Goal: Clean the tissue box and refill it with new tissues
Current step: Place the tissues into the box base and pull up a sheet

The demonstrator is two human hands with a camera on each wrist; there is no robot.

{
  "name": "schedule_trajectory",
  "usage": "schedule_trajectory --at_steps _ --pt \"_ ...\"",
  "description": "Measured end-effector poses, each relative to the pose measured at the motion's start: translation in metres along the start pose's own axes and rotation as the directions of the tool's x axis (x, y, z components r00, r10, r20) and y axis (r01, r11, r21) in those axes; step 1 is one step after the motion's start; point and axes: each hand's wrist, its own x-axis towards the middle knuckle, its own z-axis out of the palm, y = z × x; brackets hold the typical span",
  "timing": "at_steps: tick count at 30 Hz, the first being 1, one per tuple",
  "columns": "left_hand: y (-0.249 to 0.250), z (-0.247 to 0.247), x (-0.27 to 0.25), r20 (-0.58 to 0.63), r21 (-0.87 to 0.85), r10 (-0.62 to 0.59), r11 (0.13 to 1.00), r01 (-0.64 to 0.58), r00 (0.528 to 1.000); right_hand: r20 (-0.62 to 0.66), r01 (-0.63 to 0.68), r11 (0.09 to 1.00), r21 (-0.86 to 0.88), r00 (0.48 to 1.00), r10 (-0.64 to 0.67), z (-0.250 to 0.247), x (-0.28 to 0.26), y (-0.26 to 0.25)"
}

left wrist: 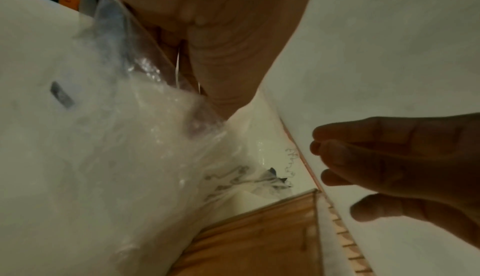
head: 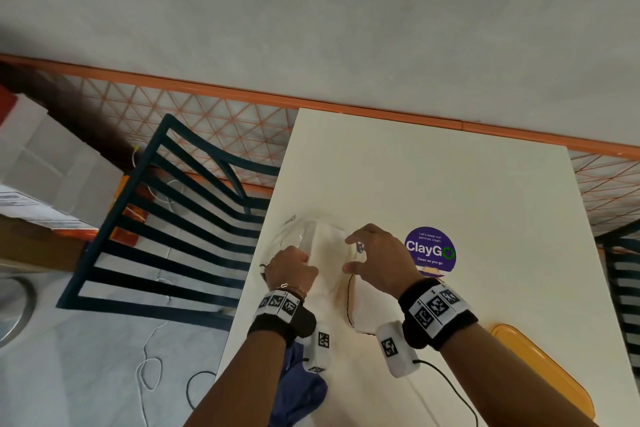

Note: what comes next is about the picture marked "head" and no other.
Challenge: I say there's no person's right hand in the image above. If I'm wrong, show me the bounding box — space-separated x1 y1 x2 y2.
342 223 429 300

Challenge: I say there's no person's left hand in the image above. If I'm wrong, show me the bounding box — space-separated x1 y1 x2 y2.
263 245 320 295

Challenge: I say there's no clear cat print tissue wrapper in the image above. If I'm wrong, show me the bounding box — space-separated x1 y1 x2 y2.
259 213 366 288

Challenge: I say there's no orange ribbed plastic box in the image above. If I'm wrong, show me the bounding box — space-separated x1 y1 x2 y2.
343 274 401 338

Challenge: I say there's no blue cloth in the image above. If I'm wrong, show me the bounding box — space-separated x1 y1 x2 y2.
267 341 329 427

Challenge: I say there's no orange plastic lid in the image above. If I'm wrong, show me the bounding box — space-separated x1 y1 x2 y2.
489 324 596 420

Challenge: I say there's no person's left forearm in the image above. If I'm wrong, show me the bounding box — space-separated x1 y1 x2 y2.
182 329 289 427

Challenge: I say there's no person's right forearm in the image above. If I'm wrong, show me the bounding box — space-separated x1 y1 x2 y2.
439 324 596 427

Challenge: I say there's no brown cardboard box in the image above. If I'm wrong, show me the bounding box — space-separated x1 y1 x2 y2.
0 216 86 272

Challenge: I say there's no purple round sticker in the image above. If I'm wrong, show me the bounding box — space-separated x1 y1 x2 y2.
403 226 457 275

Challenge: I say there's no black right wristband with markers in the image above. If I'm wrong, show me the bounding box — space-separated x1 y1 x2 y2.
398 277 479 352

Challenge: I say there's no dark green slatted chair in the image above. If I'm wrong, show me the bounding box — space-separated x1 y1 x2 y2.
55 113 282 330
595 221 640 370

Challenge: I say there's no orange mesh fence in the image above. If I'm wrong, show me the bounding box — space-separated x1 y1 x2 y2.
0 53 640 238

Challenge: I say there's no round metal base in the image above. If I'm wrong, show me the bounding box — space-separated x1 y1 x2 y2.
0 275 39 348

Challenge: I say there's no silver chain bracelet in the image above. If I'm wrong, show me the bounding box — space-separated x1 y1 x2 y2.
273 283 307 302

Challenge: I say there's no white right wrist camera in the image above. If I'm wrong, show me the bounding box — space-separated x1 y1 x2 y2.
375 320 421 379

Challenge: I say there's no black right camera cable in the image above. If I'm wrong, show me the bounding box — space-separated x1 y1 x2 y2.
417 360 480 427

